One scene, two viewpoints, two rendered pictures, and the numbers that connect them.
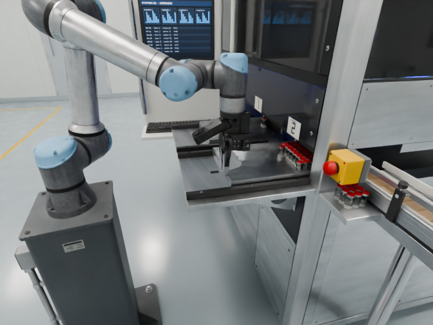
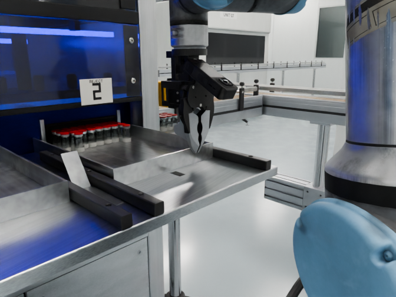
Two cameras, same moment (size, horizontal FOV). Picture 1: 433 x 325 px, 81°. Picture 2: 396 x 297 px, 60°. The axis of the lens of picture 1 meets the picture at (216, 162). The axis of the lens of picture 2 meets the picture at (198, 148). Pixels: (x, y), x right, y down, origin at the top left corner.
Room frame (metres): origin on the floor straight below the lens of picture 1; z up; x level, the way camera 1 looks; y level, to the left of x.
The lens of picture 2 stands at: (1.10, 0.56, 1.10)
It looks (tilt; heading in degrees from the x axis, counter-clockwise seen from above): 15 degrees down; 237
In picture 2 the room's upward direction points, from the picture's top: straight up
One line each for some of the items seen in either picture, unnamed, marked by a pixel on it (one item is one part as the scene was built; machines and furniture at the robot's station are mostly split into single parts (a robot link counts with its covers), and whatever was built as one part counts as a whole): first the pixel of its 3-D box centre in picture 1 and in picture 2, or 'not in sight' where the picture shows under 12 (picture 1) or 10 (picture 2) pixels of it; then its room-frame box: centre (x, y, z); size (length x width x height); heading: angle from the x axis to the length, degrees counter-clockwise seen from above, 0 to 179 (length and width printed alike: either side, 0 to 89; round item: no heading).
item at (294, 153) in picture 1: (294, 157); (95, 137); (0.86, -0.29, 0.90); 0.18 x 0.02 x 0.05; 13
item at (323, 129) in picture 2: not in sight; (316, 205); (-0.11, -0.33, 0.46); 0.09 x 0.09 x 0.77; 13
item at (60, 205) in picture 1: (69, 192); not in sight; (0.72, 0.50, 0.84); 0.15 x 0.15 x 0.10
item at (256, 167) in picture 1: (265, 162); (120, 147); (0.83, -0.18, 0.90); 0.34 x 0.26 x 0.04; 103
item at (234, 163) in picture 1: (232, 164); (194, 129); (0.71, -0.05, 0.95); 0.06 x 0.03 x 0.09; 103
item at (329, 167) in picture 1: (331, 167); not in sight; (0.60, -0.31, 0.99); 0.04 x 0.04 x 0.04; 13
